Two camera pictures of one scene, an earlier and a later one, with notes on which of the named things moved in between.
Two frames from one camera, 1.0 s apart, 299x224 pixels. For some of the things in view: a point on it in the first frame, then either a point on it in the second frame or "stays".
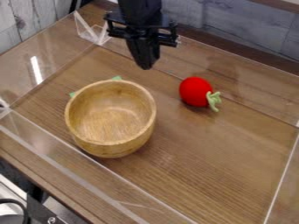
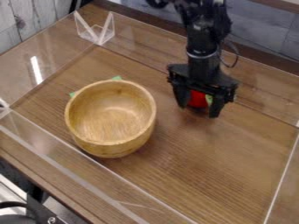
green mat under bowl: [116, 78] stays
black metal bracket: [39, 214] stays
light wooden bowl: [109, 115] stays
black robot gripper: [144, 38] to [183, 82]
